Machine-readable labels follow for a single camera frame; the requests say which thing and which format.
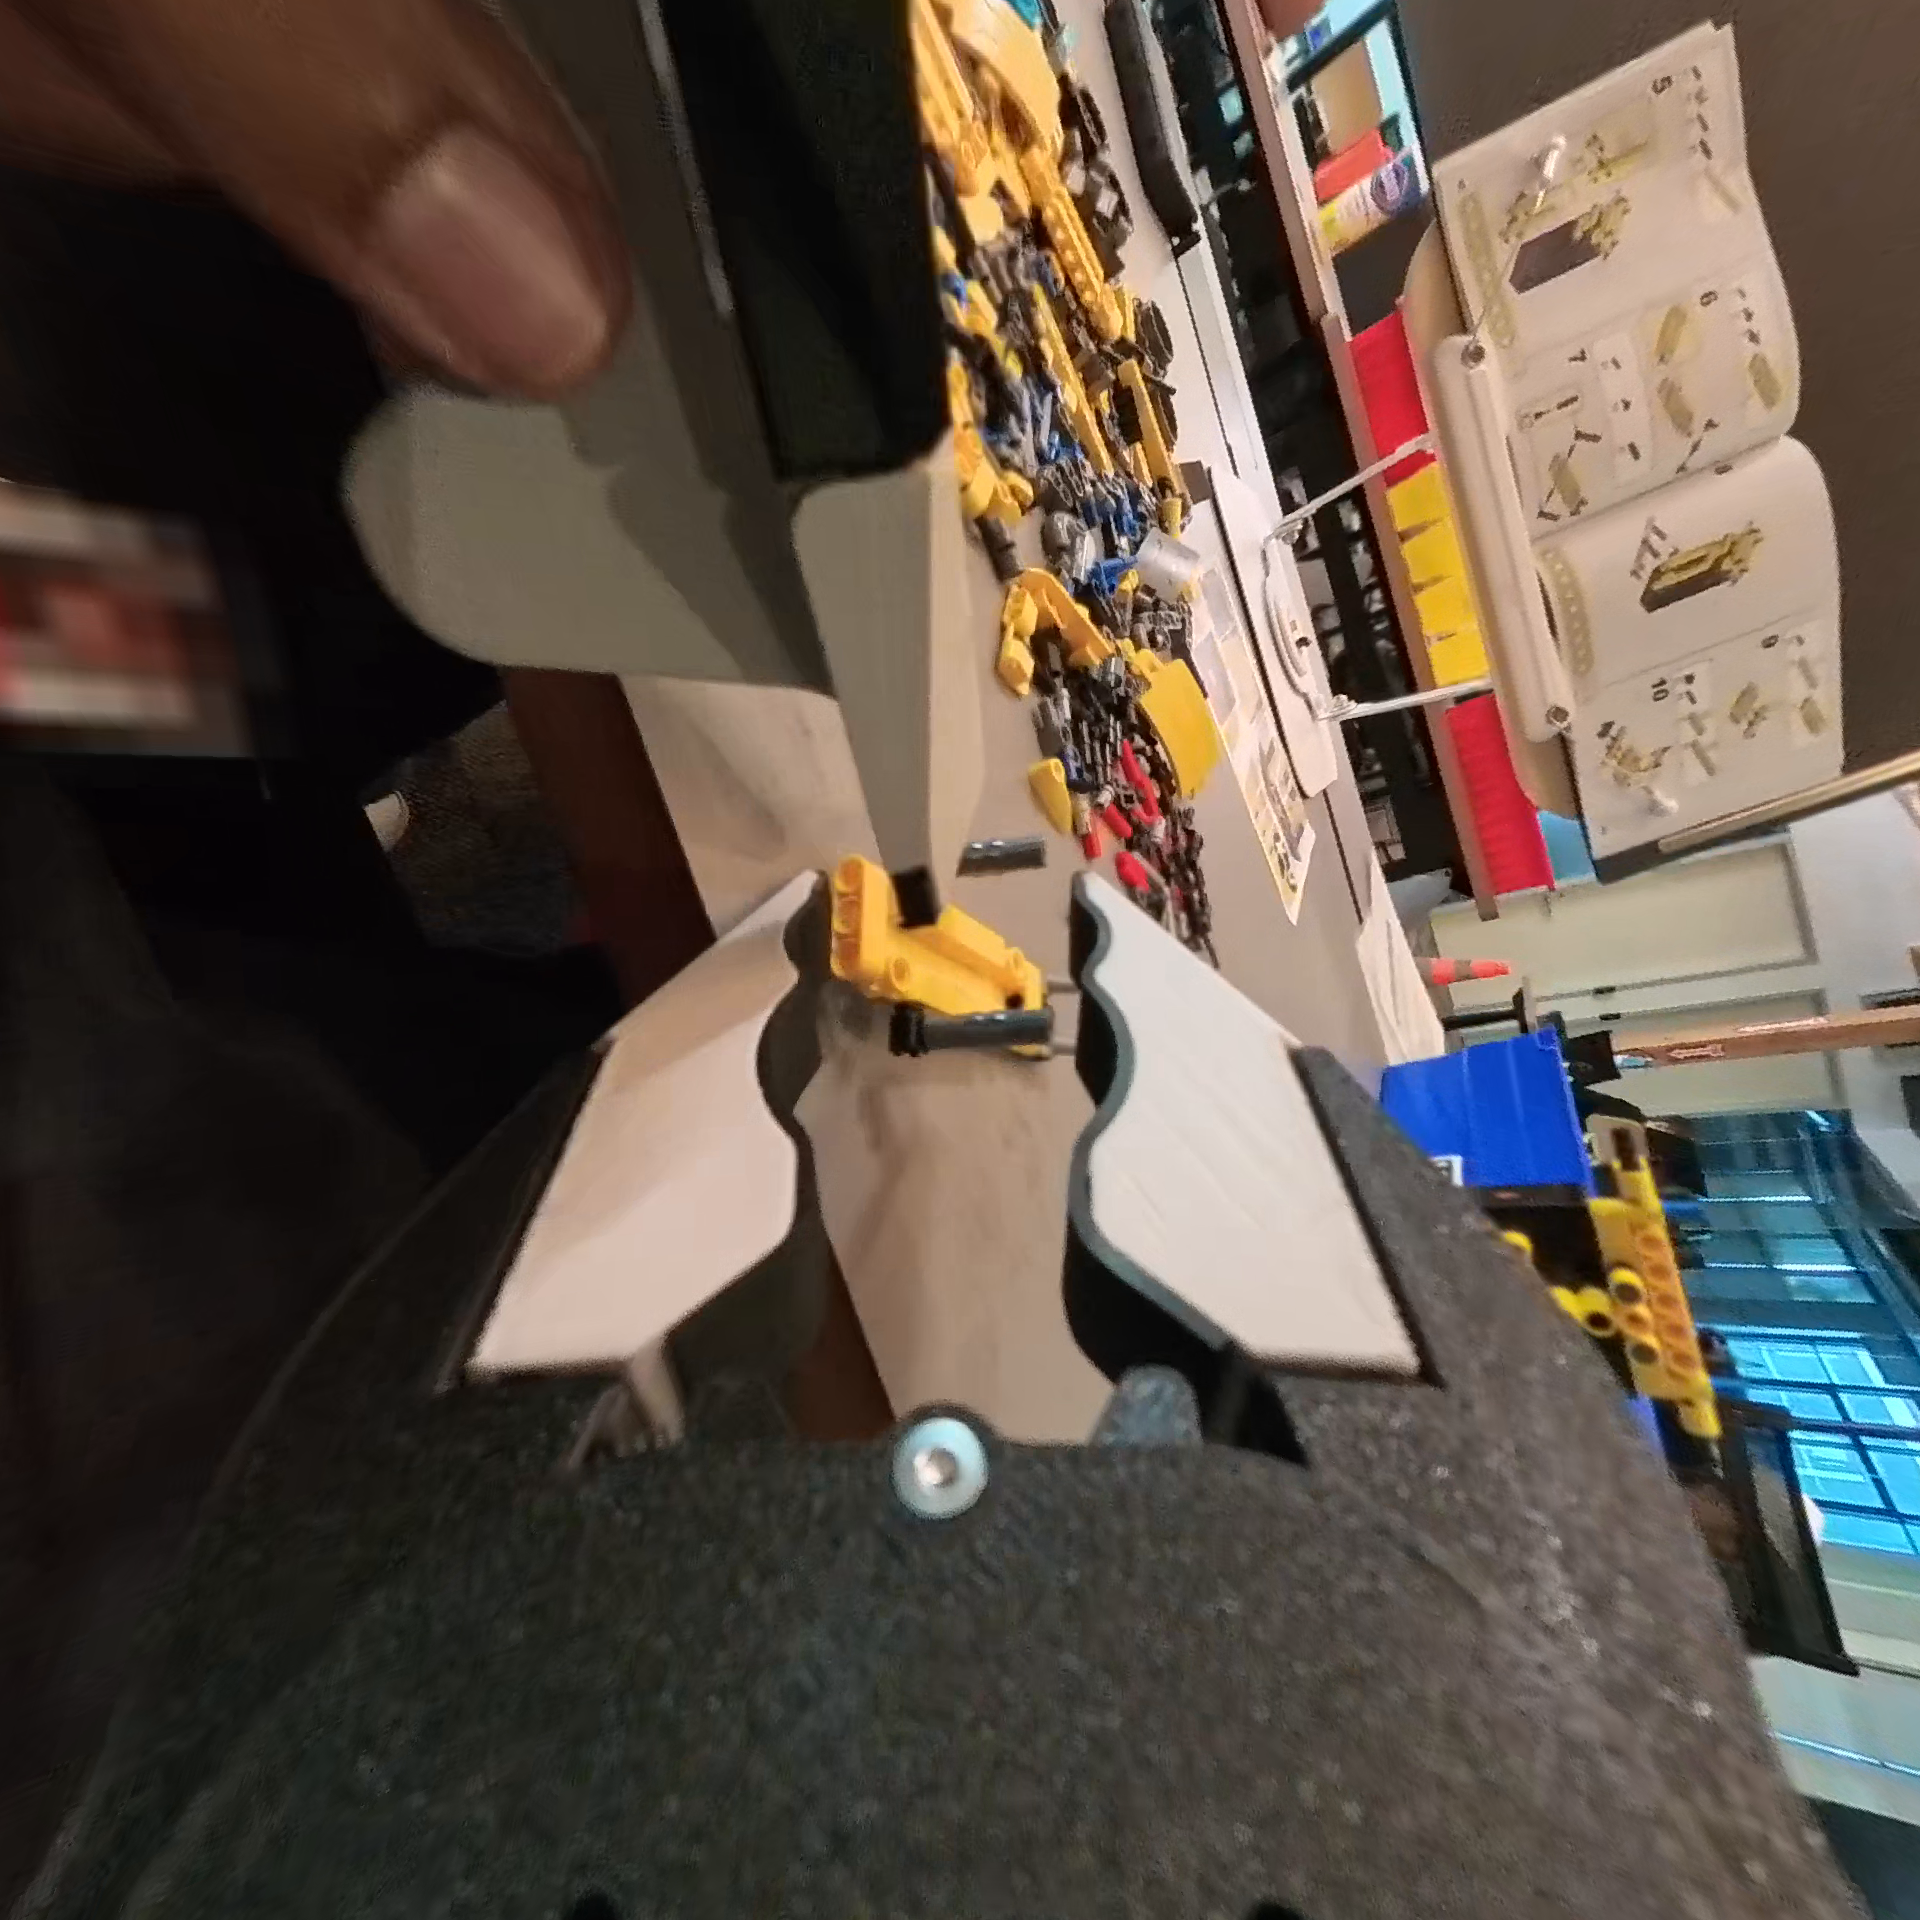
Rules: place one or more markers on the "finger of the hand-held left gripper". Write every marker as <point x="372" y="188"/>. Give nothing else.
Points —
<point x="901" y="661"/>

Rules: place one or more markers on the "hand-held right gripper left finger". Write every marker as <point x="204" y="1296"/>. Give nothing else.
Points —
<point x="643" y="1185"/>

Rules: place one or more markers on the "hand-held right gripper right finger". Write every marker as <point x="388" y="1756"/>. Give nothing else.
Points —
<point x="1247" y="1196"/>

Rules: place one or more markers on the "black toy pin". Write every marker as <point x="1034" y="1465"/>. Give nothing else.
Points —
<point x="914" y="897"/>

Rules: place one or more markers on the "person's left hand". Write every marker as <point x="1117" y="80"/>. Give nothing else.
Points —
<point x="448" y="224"/>

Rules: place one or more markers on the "yellow toy tooth piece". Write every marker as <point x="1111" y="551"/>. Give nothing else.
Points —
<point x="1051" y="793"/>

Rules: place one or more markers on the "pile of yellow toy bricks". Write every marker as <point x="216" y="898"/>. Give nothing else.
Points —
<point x="1034" y="299"/>

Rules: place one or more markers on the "blue plastic storage bin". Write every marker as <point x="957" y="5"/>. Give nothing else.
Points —
<point x="1478" y="1101"/>

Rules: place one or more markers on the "white paper sheets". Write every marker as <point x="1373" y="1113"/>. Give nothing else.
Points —
<point x="1393" y="977"/>

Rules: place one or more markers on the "yellow curved toy panel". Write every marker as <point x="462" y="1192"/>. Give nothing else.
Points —
<point x="1181" y="723"/>

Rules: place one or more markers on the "pile of small toy pins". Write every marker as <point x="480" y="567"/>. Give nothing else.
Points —
<point x="1145" y="840"/>

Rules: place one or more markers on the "black power strip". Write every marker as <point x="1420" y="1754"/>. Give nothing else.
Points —
<point x="1145" y="105"/>

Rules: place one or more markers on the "yellow printed sticker sheet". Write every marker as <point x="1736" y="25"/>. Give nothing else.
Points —
<point x="1270" y="753"/>

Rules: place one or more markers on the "black yellow toy brick assembly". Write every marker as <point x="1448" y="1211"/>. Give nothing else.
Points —
<point x="1647" y="1293"/>

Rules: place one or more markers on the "white shoe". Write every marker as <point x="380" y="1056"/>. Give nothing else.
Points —
<point x="391" y="817"/>

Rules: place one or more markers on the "person's dark trousers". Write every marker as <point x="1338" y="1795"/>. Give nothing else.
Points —
<point x="224" y="332"/>

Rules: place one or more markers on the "white book stand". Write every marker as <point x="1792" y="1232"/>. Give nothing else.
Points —
<point x="1484" y="543"/>

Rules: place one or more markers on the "open instruction booklet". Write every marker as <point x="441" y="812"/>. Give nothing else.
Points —
<point x="1667" y="448"/>

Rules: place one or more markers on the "dark grey desk divider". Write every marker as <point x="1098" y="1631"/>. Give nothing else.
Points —
<point x="1861" y="224"/>

